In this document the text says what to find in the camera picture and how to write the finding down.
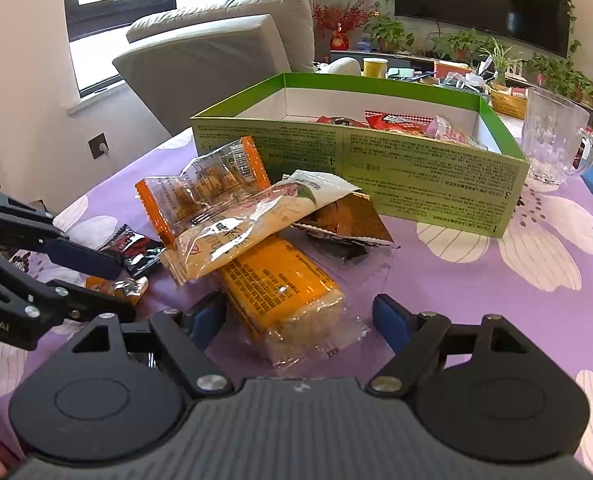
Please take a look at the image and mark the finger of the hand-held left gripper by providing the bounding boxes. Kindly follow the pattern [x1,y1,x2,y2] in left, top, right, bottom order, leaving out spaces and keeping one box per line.
[0,245,137,332]
[0,182,123,279]

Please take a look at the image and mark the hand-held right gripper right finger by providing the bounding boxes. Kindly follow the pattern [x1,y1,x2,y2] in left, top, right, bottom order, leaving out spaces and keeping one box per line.
[367,294,552,397]

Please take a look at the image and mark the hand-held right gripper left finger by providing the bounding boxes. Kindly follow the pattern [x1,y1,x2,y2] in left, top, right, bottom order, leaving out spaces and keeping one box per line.
[71,290,232,397]

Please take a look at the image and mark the small orange candy packet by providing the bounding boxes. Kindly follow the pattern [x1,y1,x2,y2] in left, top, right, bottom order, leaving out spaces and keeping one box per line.
[84,275,150,306]

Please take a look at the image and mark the small black red snack packet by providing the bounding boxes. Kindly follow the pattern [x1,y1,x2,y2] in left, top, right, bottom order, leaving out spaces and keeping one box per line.
[99,224,167,277]

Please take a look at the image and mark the orange yellow biscuit packet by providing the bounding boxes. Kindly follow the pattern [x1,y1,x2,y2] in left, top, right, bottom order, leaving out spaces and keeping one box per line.
[219,234,372,368]

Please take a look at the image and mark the pale yellow cracker packet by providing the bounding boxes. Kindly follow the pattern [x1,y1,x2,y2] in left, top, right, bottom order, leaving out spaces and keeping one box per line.
[160,200,297,286]

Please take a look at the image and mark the brown gold snack packet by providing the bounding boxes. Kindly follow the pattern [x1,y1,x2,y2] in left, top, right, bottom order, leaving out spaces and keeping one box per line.
[291,191,402,251]

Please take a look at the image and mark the clear snack packet orange edges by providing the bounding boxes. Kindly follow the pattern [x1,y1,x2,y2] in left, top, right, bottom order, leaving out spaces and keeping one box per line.
[135,136,270,246]

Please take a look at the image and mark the green cardboard box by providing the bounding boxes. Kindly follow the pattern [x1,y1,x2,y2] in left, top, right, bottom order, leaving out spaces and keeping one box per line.
[190,72,531,240]

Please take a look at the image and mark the white green snack packet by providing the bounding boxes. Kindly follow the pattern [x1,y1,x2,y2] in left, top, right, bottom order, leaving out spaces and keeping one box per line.
[280,170,364,211]

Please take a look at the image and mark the pink white snack packet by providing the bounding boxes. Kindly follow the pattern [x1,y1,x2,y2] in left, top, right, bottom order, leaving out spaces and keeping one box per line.
[423,114,489,151]

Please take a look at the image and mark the dark red snack packet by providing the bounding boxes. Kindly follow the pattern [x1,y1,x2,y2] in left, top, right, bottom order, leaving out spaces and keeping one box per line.
[316,115,369,128]

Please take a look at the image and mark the purple floral tablecloth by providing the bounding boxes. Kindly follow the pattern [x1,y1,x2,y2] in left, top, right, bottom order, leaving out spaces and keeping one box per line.
[0,127,593,480]

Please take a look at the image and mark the beige sofa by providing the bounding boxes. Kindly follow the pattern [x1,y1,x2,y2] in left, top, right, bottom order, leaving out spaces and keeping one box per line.
[112,0,362,136]

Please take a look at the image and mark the clear glass mug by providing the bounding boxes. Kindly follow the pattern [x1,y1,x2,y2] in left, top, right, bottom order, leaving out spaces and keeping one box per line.
[520,86,593,186]

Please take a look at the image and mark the wicker basket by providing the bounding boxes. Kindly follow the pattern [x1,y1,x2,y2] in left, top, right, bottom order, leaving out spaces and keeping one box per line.
[489,84,529,116]

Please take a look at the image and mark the yellow can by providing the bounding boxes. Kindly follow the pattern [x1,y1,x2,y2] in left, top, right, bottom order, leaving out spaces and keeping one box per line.
[362,57,389,79]

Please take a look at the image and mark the orange box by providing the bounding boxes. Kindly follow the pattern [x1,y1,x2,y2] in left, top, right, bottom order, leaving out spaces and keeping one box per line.
[433,60,472,78]

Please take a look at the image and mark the spider plant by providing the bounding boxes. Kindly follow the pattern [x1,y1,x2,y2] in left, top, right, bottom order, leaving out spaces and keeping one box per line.
[479,37,524,86]

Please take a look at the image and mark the green potted plant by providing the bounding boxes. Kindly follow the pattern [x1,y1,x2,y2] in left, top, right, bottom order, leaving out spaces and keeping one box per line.
[526,52,567,86]
[561,72,593,111]
[369,15,414,53]
[429,30,492,61]

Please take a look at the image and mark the red flower decoration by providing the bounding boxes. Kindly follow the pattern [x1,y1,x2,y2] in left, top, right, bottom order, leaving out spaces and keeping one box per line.
[311,2,377,51]

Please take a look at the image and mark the wall outlet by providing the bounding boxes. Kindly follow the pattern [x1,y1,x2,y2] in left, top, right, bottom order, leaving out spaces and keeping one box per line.
[89,132,111,161]

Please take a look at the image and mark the black wall television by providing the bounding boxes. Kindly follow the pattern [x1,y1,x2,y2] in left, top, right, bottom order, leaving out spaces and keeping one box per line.
[393,0,572,58]

